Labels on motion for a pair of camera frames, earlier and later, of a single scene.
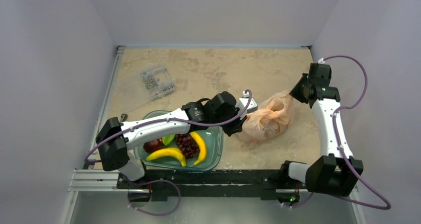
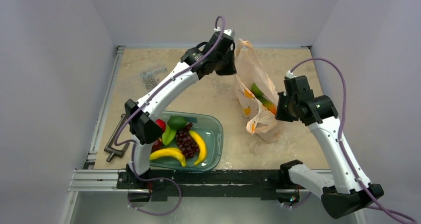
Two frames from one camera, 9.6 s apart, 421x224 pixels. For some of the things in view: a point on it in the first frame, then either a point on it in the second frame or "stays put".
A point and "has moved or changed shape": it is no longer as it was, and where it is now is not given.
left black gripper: [237, 126] → [231, 70]
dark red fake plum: [152, 145] stays put
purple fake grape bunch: [188, 145] stays put
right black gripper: [301, 91] → [282, 107]
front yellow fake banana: [168, 152] stays put
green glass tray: [213, 138] stays put
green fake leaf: [167, 139] stays put
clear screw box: [158, 82] stays put
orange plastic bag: [270, 119] has moved or changed shape
